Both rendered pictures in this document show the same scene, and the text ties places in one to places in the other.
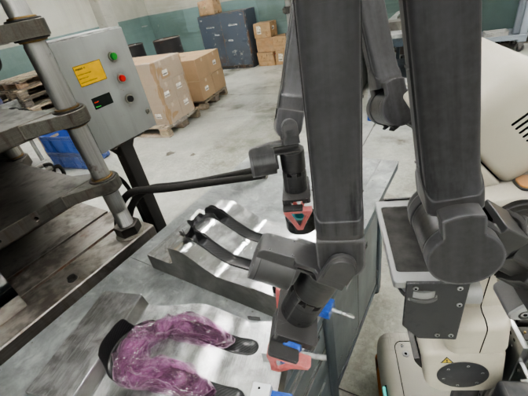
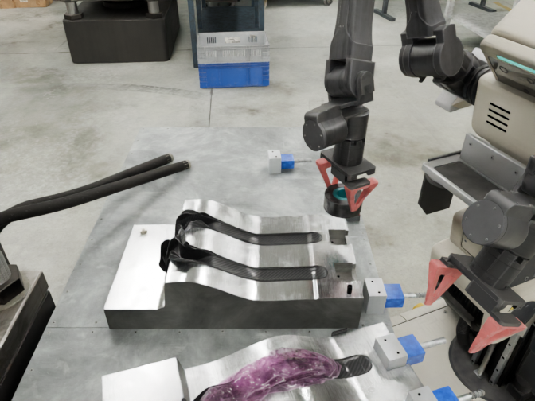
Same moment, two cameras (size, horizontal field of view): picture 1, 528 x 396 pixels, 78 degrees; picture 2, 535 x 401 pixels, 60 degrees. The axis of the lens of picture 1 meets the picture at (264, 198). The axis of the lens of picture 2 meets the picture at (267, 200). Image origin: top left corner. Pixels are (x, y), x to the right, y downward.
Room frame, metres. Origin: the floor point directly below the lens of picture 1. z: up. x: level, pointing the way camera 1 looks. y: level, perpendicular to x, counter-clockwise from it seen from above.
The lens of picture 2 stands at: (0.15, 0.52, 1.56)
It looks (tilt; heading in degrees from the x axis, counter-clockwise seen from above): 36 degrees down; 322
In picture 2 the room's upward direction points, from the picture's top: straight up
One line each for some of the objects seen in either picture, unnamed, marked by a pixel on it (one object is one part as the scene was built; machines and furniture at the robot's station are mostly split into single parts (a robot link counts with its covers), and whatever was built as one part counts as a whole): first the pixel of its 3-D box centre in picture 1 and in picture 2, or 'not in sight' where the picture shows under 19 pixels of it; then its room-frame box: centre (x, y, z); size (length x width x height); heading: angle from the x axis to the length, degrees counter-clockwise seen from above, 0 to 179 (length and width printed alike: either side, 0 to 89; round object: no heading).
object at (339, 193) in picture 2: (301, 220); (343, 200); (0.67, -0.08, 0.99); 0.08 x 0.08 x 0.04
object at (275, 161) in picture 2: not in sight; (290, 161); (1.07, -0.27, 0.83); 0.13 x 0.05 x 0.05; 57
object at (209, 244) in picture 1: (230, 236); (242, 245); (0.76, 0.12, 0.92); 0.35 x 0.16 x 0.09; 53
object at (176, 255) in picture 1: (231, 245); (236, 259); (0.77, 0.13, 0.87); 0.50 x 0.26 x 0.14; 53
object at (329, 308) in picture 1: (328, 308); (396, 295); (0.52, -0.10, 0.83); 0.13 x 0.05 x 0.05; 54
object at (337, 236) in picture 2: not in sight; (338, 243); (0.67, -0.08, 0.87); 0.05 x 0.05 x 0.04; 53
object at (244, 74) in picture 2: not in sight; (233, 67); (3.50, -1.69, 0.11); 0.61 x 0.41 x 0.22; 56
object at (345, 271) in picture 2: not in sight; (345, 278); (0.59, -0.02, 0.87); 0.05 x 0.05 x 0.04; 53
